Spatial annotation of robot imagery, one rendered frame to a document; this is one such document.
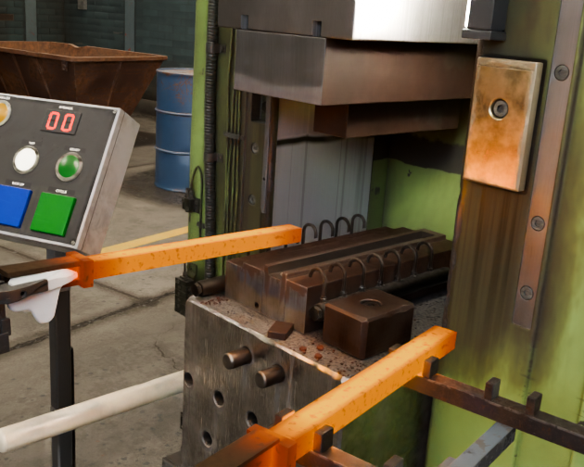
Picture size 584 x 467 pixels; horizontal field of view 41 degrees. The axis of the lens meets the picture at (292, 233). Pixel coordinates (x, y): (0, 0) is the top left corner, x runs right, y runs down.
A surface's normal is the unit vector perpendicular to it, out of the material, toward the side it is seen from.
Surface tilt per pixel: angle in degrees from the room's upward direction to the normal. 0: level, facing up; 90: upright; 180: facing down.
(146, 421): 0
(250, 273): 90
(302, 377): 90
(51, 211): 60
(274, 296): 90
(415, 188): 90
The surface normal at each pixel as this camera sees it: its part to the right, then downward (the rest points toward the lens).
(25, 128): -0.29, -0.28
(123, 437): 0.07, -0.96
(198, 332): -0.73, 0.14
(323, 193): 0.68, 0.25
